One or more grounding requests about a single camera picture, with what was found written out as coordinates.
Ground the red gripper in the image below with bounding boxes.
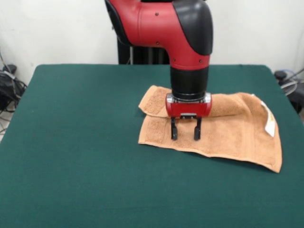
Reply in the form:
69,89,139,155
165,93,214,141

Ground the tan towel with white label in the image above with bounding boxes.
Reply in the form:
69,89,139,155
138,85,283,174

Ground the dark green table cloth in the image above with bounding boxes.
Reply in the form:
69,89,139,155
0,64,304,228

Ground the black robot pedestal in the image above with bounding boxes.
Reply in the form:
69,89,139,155
111,23,171,65

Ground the black cable tangle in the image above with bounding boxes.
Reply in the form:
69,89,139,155
0,70,28,114

